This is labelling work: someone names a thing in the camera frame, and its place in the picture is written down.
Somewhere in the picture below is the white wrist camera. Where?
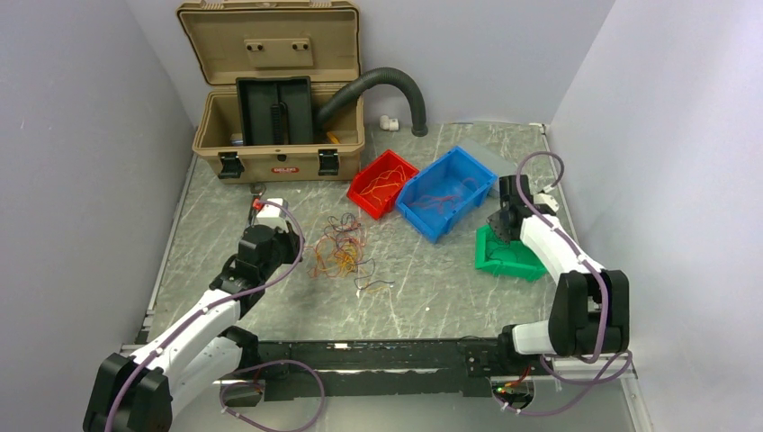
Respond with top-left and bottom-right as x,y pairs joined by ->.
533,185 -> 560,214
249,198 -> 288,231

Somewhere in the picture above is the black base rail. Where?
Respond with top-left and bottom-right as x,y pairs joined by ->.
224,335 -> 549,401

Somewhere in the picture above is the white pipe fitting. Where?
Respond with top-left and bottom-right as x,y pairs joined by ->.
379,115 -> 399,131

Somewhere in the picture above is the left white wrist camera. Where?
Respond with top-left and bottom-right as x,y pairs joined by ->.
249,198 -> 288,231

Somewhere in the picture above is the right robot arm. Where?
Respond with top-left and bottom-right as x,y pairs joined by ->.
488,175 -> 630,374

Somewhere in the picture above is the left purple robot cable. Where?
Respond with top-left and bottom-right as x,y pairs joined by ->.
102,201 -> 327,432

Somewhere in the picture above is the green plastic bin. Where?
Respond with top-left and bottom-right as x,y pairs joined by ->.
474,225 -> 547,282

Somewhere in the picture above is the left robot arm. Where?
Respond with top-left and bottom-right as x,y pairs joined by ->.
83,221 -> 303,431

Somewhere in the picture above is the black corrugated hose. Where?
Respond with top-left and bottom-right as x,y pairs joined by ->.
316,67 -> 430,139

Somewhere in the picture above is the tan plastic toolbox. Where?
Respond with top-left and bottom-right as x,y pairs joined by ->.
176,1 -> 364,184

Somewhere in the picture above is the black toolbox tray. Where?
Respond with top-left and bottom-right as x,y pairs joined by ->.
236,76 -> 314,146

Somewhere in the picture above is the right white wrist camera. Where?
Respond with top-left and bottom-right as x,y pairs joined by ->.
533,185 -> 560,214

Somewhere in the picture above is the purple wire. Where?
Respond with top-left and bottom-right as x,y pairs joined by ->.
485,241 -> 520,266
321,213 -> 398,293

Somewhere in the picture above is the silver wrench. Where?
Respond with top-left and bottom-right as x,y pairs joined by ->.
247,182 -> 266,225

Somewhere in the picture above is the grey plastic case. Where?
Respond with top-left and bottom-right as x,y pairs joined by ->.
457,139 -> 517,200

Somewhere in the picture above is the blue plastic bin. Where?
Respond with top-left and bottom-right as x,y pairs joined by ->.
395,146 -> 498,243

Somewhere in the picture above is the red plastic bin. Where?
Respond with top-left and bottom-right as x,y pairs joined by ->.
346,149 -> 419,220

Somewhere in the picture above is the yellow tool in toolbox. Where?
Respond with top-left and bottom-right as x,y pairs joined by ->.
326,131 -> 340,144

